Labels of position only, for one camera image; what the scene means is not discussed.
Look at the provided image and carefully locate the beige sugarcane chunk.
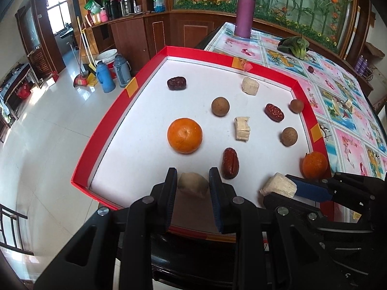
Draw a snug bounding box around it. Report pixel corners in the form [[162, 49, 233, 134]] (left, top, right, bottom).
[[260, 172, 297, 198]]

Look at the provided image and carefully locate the pale sugarcane chunk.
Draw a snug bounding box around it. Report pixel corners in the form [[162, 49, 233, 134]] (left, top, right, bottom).
[[177, 172, 209, 199]]

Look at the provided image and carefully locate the brown round longan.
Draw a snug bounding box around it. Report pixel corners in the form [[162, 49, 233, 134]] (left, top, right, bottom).
[[211, 97, 230, 117]]

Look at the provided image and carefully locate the small orange tangerine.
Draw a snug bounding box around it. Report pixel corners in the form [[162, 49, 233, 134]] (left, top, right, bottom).
[[301, 151, 328, 179]]

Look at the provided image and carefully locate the colourful fruit print tablecloth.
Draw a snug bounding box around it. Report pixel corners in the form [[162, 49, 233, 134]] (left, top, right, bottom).
[[201, 22, 386, 179]]

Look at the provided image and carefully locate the large orange tangerine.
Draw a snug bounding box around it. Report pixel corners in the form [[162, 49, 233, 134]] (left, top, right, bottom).
[[167, 118, 203, 154]]

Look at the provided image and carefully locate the pale sugarcane piece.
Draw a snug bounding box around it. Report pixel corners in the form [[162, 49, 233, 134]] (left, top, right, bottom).
[[234, 116, 251, 142]]

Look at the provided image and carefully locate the red white tray box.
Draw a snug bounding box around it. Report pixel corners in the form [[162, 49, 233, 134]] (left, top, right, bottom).
[[71, 46, 337, 242]]

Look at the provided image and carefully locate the white sugarcane piece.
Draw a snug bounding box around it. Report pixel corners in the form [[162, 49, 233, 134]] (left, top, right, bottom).
[[241, 77, 260, 96]]

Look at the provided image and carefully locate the dark red jujube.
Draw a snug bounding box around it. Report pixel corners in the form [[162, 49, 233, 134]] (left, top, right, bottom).
[[167, 77, 187, 90]]

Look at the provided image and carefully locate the green leafy vegetable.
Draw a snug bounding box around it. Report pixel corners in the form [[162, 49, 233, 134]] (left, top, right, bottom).
[[277, 36, 310, 60]]

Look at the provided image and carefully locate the grey thermos flask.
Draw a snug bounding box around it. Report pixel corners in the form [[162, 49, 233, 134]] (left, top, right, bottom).
[[113, 54, 132, 88]]

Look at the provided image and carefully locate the blue thermos flask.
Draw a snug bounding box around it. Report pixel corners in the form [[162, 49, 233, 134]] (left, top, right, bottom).
[[96, 61, 115, 93]]

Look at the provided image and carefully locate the wooden cabinet with aquarium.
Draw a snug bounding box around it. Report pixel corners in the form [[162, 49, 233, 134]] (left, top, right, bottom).
[[63, 0, 376, 98]]

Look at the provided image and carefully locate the purple thermos bottle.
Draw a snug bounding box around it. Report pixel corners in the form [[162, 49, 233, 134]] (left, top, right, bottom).
[[234, 0, 256, 39]]

